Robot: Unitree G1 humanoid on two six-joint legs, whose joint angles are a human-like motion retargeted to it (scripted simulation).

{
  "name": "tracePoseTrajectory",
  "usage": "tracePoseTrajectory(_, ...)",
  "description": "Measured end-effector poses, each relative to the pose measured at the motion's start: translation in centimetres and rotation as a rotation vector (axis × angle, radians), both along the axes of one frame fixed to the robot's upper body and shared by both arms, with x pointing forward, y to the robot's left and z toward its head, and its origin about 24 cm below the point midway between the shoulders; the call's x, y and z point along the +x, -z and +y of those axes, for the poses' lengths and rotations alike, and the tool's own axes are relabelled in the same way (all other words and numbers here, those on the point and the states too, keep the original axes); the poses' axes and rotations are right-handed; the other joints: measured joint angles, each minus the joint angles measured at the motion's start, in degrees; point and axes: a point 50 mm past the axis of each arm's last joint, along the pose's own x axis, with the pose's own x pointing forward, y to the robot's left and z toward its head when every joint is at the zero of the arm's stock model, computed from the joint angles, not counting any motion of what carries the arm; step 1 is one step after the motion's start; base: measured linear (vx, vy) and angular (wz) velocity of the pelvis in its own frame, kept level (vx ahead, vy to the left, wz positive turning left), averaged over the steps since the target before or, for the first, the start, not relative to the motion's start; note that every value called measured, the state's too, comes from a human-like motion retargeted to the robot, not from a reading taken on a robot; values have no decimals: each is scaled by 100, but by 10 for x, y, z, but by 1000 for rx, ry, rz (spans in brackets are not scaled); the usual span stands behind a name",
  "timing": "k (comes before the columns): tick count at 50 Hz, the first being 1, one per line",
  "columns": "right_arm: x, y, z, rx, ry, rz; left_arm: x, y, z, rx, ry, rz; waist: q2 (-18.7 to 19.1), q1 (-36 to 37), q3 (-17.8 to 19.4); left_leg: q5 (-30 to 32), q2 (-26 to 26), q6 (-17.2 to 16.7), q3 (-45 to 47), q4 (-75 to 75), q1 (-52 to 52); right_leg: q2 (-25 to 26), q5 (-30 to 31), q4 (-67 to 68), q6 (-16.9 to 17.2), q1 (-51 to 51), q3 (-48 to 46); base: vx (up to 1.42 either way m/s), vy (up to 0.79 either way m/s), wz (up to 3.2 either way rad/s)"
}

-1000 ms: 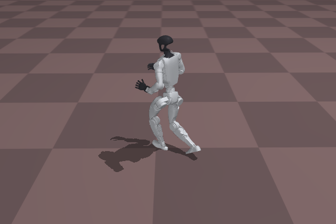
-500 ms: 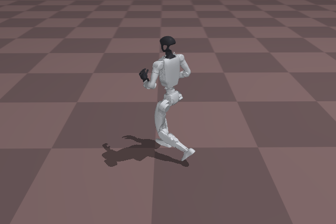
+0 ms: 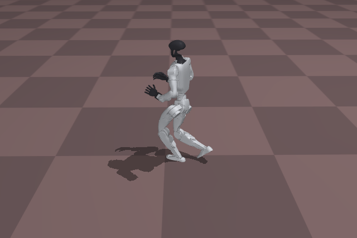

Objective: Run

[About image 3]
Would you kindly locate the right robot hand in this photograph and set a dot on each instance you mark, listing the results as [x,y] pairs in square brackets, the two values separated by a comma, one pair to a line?
[161,76]

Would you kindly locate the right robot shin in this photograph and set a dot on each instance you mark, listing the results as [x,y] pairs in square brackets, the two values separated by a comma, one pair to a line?
[190,140]

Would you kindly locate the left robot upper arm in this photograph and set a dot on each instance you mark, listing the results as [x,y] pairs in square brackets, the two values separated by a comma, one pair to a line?
[172,73]

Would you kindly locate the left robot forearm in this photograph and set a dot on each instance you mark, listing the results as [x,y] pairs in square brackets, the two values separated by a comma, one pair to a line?
[165,97]

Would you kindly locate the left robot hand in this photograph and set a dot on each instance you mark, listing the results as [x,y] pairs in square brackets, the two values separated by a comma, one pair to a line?
[152,91]

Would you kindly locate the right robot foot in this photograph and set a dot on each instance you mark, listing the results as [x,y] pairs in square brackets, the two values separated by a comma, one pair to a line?
[206,150]

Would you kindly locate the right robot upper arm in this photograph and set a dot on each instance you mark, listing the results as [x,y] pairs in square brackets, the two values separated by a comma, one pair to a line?
[191,71]

